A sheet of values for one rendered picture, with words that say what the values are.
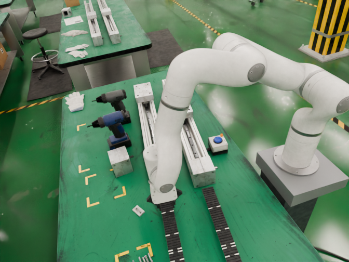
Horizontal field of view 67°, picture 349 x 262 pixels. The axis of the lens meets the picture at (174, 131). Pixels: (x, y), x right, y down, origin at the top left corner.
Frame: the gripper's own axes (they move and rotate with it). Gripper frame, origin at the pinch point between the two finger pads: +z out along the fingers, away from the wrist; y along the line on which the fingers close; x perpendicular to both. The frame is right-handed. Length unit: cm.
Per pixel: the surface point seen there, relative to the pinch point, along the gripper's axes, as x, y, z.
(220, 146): 24.6, 32.0, -1.7
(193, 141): 33.7, 20.4, -0.5
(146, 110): 68, -1, -2
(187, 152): 22.5, 14.8, -4.5
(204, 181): 7.8, 19.0, 0.7
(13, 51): 407, -200, 60
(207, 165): 10.9, 21.4, -5.6
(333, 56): 221, 255, 78
